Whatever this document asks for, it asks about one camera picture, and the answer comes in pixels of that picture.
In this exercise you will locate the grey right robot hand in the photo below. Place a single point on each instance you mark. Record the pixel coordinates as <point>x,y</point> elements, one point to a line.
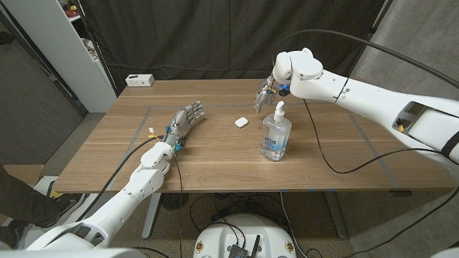
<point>264,95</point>

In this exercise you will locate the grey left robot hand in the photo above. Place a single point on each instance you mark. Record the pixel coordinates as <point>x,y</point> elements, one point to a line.
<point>183,120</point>

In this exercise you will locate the white airpods case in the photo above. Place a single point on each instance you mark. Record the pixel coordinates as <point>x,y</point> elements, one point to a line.
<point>241,122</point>

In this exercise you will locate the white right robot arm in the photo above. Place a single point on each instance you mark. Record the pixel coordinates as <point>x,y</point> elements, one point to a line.
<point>358,96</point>

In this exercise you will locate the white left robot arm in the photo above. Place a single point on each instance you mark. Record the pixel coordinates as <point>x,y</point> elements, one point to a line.
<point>140,182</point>

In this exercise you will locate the clear hand sanitizer pump bottle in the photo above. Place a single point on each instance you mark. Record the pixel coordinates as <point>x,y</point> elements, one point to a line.
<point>275,139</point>

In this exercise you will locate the white power outlet box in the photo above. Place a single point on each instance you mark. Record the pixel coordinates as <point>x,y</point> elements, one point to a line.
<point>140,80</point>

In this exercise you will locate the round black floor fan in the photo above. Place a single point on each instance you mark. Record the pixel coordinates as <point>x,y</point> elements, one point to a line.
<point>174,200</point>

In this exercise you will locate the black fabric backdrop curtain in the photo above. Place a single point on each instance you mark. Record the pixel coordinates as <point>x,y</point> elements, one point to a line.
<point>179,36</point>

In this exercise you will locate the white table leg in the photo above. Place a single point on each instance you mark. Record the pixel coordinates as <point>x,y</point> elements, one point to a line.
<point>151,215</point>
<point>337,218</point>

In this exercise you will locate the black backdrop stand pole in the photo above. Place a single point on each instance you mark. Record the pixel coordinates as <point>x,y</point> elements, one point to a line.
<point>373,30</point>
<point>97,50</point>

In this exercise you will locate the white robot torso base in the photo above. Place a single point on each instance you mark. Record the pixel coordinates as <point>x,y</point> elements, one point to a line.
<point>244,229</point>

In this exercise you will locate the white shelf cabinet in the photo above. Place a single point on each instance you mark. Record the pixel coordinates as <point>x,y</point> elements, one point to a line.
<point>64,53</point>

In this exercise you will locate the black antenna module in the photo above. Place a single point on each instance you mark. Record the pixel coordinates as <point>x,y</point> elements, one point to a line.
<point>236,251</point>

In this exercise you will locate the black sneaker white sole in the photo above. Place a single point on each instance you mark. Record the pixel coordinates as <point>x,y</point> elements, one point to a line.
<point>66,208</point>

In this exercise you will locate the small red yellow object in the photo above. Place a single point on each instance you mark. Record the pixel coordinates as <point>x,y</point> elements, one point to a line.
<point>73,13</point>

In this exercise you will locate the brown cardboard box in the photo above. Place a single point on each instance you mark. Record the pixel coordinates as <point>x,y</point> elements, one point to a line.
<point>25,172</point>

